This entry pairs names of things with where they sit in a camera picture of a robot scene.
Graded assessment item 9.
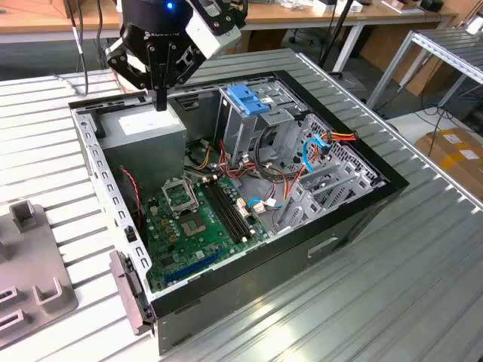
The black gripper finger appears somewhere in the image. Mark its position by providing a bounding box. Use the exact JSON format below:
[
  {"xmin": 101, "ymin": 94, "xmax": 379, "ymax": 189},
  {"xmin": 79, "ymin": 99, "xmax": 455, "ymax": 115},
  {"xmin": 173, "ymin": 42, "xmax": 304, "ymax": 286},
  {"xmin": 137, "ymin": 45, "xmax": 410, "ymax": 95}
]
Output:
[
  {"xmin": 105, "ymin": 39, "xmax": 162, "ymax": 112},
  {"xmin": 161, "ymin": 43, "xmax": 205, "ymax": 112}
]

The blue data wire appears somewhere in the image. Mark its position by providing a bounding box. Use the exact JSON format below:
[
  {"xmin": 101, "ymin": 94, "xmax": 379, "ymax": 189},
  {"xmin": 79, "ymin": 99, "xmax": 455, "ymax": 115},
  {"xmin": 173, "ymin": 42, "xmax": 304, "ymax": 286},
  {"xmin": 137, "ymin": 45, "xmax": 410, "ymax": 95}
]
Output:
[{"xmin": 301, "ymin": 137, "xmax": 333, "ymax": 173}]

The red yellow power wire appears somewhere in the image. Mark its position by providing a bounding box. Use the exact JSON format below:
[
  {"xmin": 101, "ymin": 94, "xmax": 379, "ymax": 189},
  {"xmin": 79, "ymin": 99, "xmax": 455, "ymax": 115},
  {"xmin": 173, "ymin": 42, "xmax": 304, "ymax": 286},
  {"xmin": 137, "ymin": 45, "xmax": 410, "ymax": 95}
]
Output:
[{"xmin": 323, "ymin": 129, "xmax": 358, "ymax": 159}]

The metal disk bay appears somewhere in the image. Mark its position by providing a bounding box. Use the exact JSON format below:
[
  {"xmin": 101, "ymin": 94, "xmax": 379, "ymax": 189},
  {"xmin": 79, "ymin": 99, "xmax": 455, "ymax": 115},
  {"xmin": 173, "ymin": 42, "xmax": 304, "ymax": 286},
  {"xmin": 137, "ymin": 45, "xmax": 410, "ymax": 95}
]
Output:
[{"xmin": 271, "ymin": 165, "xmax": 388, "ymax": 235}]

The grey power supply unit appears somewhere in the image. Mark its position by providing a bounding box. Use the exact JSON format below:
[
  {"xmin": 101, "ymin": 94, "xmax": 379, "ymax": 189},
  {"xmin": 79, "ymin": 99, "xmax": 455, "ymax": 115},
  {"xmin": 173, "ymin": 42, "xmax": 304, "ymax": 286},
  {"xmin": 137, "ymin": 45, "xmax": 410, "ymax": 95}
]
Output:
[{"xmin": 96, "ymin": 101, "xmax": 188, "ymax": 193}]

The blue plastic drive latch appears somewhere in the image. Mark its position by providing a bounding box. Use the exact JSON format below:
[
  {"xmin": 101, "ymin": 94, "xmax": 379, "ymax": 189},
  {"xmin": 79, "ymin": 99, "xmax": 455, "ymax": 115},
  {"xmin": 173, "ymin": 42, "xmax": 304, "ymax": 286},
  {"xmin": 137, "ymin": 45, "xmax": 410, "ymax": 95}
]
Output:
[{"xmin": 228, "ymin": 84, "xmax": 271, "ymax": 117}]

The metal drive cage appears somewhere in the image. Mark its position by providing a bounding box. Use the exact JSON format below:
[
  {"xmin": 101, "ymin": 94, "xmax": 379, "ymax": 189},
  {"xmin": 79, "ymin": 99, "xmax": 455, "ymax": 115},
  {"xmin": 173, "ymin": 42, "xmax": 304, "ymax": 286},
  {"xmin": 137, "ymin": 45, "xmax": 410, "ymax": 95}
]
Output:
[{"xmin": 217, "ymin": 81, "xmax": 309, "ymax": 167}]

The plain brown box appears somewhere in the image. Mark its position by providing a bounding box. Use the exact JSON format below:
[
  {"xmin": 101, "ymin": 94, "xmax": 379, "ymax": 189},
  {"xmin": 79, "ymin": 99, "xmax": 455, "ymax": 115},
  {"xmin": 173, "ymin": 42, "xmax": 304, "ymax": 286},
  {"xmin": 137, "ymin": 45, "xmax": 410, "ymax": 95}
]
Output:
[{"xmin": 37, "ymin": 0, "xmax": 88, "ymax": 20}]

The metal socket cover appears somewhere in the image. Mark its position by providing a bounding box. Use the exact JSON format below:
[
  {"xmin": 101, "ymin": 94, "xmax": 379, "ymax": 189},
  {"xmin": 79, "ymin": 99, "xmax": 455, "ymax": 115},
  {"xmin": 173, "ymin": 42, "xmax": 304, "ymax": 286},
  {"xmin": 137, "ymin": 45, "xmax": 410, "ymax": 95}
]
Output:
[{"xmin": 161, "ymin": 179, "xmax": 199, "ymax": 218}]

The wooden desk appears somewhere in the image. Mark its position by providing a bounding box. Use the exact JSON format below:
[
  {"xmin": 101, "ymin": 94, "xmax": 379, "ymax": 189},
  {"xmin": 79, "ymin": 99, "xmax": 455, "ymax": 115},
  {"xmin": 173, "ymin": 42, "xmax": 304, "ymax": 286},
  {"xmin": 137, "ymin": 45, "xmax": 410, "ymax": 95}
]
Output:
[{"xmin": 0, "ymin": 0, "xmax": 460, "ymax": 72}]

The black case fan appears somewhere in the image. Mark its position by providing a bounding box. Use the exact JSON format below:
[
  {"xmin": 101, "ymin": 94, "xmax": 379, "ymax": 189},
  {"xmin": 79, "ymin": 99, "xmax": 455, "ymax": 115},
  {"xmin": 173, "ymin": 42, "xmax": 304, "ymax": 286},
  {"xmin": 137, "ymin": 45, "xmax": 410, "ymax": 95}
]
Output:
[{"xmin": 118, "ymin": 165, "xmax": 149, "ymax": 242}]

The black RAM slot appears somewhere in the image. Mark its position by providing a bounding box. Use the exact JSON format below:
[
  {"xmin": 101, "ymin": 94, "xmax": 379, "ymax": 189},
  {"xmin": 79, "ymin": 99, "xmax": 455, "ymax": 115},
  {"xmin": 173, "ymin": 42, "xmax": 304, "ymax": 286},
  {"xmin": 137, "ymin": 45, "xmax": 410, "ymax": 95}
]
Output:
[
  {"xmin": 199, "ymin": 181, "xmax": 245, "ymax": 244},
  {"xmin": 211, "ymin": 179, "xmax": 253, "ymax": 241}
]

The CPU socket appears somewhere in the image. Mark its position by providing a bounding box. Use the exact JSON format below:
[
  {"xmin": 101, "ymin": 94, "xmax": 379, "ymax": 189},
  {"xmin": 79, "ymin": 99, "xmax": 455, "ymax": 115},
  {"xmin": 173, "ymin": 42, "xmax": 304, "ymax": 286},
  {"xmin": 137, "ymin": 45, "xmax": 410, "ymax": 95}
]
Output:
[{"xmin": 179, "ymin": 213, "xmax": 208, "ymax": 238}]

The black tripod leg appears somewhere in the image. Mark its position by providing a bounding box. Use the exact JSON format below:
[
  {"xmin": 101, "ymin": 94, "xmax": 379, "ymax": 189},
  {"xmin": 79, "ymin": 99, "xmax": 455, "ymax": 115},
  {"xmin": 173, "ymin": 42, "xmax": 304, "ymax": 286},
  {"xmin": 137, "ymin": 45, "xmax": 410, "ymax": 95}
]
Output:
[{"xmin": 318, "ymin": 0, "xmax": 358, "ymax": 71}]

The green motherboard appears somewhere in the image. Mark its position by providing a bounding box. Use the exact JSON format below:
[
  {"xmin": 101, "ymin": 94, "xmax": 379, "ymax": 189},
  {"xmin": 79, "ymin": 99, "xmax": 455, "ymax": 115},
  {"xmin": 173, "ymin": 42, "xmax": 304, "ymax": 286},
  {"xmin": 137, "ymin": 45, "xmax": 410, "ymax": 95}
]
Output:
[{"xmin": 143, "ymin": 175, "xmax": 271, "ymax": 291}]

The blue expansion slot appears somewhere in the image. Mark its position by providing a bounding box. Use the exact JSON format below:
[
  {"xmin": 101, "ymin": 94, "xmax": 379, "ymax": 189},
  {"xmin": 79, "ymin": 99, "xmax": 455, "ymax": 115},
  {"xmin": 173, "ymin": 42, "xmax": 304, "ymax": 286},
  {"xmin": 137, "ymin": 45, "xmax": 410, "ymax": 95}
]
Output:
[{"xmin": 164, "ymin": 247, "xmax": 226, "ymax": 286}]

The grey plastic case bezel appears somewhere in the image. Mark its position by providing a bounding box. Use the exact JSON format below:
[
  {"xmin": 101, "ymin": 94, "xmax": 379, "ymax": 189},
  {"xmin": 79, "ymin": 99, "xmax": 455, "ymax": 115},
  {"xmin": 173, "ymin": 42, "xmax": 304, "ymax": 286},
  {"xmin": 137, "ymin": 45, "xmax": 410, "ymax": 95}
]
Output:
[{"xmin": 109, "ymin": 250, "xmax": 155, "ymax": 336}]

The large flat cardboard panel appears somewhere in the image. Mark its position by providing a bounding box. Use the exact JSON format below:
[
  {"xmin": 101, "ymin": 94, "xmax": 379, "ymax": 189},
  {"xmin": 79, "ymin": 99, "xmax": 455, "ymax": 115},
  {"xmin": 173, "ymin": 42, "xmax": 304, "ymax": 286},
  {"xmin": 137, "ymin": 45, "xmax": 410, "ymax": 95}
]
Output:
[{"xmin": 360, "ymin": 24, "xmax": 454, "ymax": 97}]

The black open PC case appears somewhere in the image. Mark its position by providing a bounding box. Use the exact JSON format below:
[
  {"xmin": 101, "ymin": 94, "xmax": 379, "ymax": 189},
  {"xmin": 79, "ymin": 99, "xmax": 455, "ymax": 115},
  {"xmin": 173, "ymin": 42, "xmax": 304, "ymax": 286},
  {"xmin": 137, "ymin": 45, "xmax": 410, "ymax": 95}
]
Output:
[{"xmin": 67, "ymin": 69, "xmax": 411, "ymax": 355}]

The grey parts rack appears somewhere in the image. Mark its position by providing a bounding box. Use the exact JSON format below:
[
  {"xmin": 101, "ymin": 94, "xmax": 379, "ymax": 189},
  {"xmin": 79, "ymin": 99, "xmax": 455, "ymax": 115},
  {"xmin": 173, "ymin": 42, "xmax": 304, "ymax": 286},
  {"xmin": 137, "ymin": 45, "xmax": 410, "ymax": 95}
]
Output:
[{"xmin": 0, "ymin": 199, "xmax": 79, "ymax": 350}]

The cardboard box with labels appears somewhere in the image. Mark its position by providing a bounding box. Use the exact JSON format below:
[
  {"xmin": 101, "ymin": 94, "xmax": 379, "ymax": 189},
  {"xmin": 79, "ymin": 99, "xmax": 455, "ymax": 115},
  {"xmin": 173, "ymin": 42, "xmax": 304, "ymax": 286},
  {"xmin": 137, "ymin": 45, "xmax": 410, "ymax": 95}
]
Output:
[{"xmin": 414, "ymin": 127, "xmax": 483, "ymax": 197}]

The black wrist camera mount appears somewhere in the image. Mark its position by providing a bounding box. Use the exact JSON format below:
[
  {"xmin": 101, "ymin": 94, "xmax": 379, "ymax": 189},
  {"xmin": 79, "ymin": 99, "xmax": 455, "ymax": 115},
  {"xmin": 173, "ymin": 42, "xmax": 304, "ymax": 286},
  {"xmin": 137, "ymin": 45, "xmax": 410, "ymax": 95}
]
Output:
[{"xmin": 190, "ymin": 0, "xmax": 249, "ymax": 32}]

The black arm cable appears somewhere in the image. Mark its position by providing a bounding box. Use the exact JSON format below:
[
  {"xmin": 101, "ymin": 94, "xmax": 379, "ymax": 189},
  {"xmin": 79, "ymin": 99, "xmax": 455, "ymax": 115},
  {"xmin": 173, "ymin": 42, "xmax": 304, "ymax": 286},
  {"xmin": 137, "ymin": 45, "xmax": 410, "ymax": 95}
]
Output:
[{"xmin": 66, "ymin": 0, "xmax": 105, "ymax": 95}]

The yellow orange wire bundle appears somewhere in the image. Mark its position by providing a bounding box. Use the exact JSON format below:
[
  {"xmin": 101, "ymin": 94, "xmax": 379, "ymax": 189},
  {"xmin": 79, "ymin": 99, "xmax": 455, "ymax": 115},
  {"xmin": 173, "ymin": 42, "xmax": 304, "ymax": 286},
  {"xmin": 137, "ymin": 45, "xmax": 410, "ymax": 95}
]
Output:
[{"xmin": 186, "ymin": 143, "xmax": 213, "ymax": 171}]

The thick black cable loop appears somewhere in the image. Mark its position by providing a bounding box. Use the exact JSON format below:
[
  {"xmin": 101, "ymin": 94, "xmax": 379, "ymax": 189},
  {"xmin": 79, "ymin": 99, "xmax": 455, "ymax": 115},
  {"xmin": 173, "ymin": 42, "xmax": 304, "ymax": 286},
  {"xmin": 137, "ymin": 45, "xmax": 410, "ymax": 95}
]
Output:
[{"xmin": 254, "ymin": 124, "xmax": 299, "ymax": 183}]

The red orange wire bundle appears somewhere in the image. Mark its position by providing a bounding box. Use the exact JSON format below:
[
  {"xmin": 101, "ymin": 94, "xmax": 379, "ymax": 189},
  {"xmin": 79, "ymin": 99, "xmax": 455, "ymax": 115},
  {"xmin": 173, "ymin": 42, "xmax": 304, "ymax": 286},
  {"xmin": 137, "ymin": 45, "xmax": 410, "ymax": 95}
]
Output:
[{"xmin": 217, "ymin": 139, "xmax": 306, "ymax": 204}]

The red black twisted wire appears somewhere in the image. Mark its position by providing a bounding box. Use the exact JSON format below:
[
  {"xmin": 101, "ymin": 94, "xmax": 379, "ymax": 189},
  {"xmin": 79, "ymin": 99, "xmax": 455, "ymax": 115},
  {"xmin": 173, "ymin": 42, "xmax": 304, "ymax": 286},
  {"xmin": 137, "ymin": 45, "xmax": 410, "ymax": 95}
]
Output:
[{"xmin": 119, "ymin": 167, "xmax": 144, "ymax": 231}]

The white connector blue wire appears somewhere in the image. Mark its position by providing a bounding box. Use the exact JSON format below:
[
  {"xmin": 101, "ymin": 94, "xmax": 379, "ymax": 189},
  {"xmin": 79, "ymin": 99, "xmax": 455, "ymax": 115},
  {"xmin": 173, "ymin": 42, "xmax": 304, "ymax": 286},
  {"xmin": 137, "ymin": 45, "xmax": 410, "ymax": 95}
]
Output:
[{"xmin": 247, "ymin": 195, "xmax": 284, "ymax": 216}]

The aluminium slat frame table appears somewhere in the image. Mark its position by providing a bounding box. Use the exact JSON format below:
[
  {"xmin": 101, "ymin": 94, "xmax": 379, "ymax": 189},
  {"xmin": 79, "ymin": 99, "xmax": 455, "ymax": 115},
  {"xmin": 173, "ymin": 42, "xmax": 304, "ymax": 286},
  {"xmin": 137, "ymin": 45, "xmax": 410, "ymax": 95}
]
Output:
[{"xmin": 365, "ymin": 28, "xmax": 483, "ymax": 110}]

